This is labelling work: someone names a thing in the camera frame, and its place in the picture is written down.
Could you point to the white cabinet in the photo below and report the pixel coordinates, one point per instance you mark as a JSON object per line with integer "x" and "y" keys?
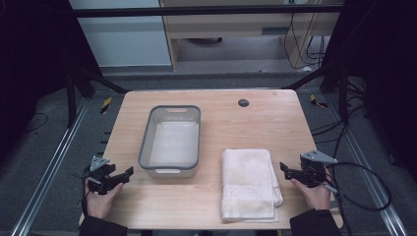
{"x": 124, "y": 36}

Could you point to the yellow black tape marker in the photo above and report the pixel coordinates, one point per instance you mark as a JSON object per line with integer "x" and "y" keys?
{"x": 106, "y": 105}
{"x": 317, "y": 102}

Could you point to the black horizontal frame bar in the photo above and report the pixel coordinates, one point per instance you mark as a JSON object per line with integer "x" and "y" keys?
{"x": 196, "y": 11}

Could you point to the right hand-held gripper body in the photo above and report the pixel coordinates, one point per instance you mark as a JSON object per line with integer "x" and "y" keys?
{"x": 311, "y": 173}

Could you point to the black frame stand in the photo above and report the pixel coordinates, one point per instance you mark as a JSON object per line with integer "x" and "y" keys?
{"x": 343, "y": 98}
{"x": 70, "y": 98}

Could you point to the dark curtain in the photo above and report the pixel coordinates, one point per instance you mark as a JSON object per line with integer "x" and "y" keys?
{"x": 387, "y": 82}
{"x": 29, "y": 65}

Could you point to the person's right hand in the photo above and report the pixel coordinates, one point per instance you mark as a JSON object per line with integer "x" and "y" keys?
{"x": 314, "y": 196}

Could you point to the grey table grommet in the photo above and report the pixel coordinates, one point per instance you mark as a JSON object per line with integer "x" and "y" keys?
{"x": 243, "y": 103}

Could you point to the white folded towel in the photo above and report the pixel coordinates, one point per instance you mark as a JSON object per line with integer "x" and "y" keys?
{"x": 249, "y": 183}

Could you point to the person's left hand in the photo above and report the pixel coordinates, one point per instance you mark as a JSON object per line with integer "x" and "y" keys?
{"x": 98, "y": 203}

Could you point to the white basin with grey rim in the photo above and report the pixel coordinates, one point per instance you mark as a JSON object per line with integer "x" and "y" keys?
{"x": 172, "y": 141}

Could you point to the metal floor rail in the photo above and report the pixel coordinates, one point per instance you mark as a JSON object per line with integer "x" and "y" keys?
{"x": 49, "y": 164}
{"x": 370, "y": 170}

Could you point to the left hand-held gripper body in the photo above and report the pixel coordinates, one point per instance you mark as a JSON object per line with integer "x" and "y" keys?
{"x": 100, "y": 178}

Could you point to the light wooden desk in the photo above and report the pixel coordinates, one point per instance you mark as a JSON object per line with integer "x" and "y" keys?
{"x": 229, "y": 24}

